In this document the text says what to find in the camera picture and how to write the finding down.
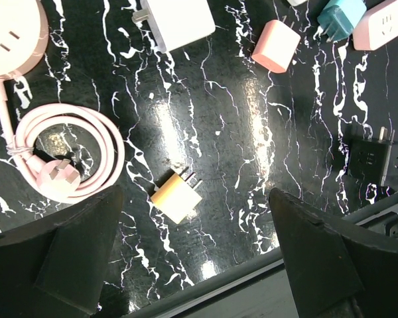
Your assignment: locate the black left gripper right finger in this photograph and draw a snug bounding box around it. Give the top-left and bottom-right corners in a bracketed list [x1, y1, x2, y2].
[269, 188, 398, 317]

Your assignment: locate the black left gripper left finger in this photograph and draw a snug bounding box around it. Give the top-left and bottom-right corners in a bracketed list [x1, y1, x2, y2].
[0, 185, 123, 317]

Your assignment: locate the black cube socket adapter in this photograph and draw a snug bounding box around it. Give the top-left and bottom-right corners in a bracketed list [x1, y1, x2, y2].
[347, 127, 398, 187]

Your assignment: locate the small yellow plug adapter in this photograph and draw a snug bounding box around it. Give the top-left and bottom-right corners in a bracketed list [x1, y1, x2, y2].
[151, 166, 202, 224]

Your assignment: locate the pink plug adapter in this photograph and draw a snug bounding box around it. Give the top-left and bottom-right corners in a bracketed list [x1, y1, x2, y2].
[251, 16, 301, 74]

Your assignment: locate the teal plug adapter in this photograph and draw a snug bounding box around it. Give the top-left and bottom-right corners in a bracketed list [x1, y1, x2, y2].
[317, 0, 367, 42]

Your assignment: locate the white plug adapter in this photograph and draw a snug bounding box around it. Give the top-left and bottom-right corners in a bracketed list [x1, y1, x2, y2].
[132, 0, 216, 53]

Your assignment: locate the pink power strip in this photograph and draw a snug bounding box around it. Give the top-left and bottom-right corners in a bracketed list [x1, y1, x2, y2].
[352, 0, 398, 51]

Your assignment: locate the coiled pink socket cable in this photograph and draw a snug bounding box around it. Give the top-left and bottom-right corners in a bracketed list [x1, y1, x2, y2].
[0, 76, 126, 205]

